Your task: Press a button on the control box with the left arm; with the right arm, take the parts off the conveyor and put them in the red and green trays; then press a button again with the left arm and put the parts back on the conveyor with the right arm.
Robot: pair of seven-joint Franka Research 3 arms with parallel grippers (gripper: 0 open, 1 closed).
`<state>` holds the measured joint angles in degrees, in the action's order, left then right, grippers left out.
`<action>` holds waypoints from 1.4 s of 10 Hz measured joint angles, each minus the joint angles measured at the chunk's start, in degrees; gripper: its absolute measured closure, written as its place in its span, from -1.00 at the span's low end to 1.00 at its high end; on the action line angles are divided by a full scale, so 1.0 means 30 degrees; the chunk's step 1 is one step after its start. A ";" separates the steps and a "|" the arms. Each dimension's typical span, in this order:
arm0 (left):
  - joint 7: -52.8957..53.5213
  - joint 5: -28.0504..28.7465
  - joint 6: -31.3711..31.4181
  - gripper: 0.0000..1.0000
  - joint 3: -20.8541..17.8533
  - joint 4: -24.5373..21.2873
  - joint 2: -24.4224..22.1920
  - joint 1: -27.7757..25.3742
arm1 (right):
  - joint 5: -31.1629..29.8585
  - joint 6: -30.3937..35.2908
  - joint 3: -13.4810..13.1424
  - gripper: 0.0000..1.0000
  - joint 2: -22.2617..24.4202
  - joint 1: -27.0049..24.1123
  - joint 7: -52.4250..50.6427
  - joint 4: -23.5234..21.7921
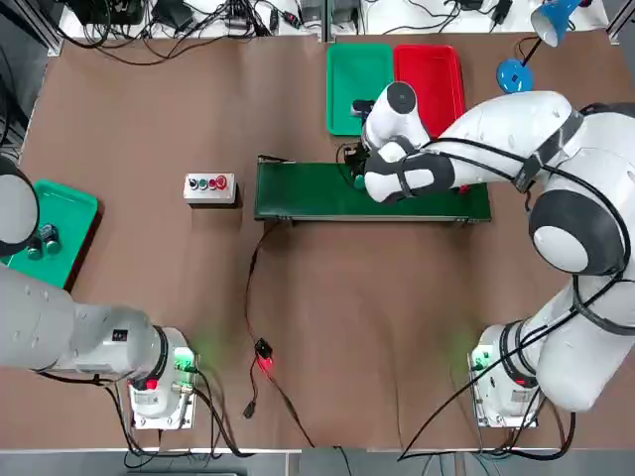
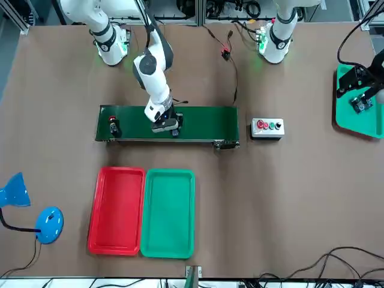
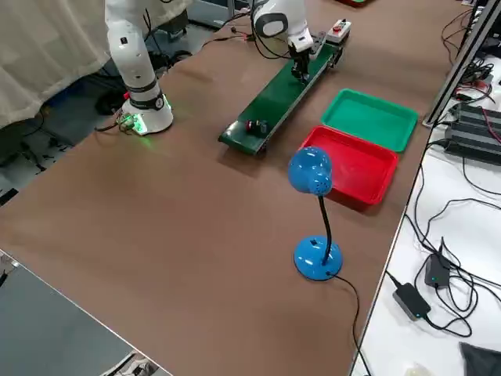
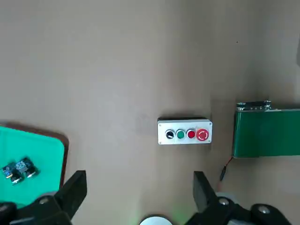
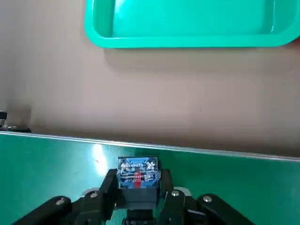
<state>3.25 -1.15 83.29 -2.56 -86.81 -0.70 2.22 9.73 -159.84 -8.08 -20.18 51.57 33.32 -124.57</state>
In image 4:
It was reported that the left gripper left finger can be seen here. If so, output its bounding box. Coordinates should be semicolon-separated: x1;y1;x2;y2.
0;170;88;225

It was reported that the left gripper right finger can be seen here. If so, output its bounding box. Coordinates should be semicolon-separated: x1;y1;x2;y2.
185;171;291;225

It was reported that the green belt conveyor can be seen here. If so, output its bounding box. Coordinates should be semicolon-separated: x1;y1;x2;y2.
231;99;300;159

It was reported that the grey push button control box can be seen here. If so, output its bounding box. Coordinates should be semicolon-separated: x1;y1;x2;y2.
157;117;213;145

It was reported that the wide green plastic tray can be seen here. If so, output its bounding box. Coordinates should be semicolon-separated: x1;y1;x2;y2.
0;125;69;208

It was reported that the red black conveyor wire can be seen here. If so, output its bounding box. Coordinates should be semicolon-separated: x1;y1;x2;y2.
217;156;235;190

